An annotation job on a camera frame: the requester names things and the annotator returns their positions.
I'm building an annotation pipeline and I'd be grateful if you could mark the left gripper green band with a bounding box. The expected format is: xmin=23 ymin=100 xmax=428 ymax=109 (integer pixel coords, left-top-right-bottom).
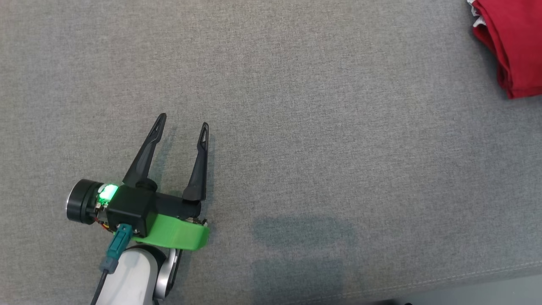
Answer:
xmin=66 ymin=113 xmax=210 ymax=251

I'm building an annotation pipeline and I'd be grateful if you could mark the plain red garment white trim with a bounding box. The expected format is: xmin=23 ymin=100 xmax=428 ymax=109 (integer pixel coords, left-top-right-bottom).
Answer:
xmin=467 ymin=0 xmax=542 ymax=100

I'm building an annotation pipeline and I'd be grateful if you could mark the left cable with teal connector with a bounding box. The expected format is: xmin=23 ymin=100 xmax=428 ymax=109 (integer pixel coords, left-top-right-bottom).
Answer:
xmin=90 ymin=224 xmax=133 ymax=305

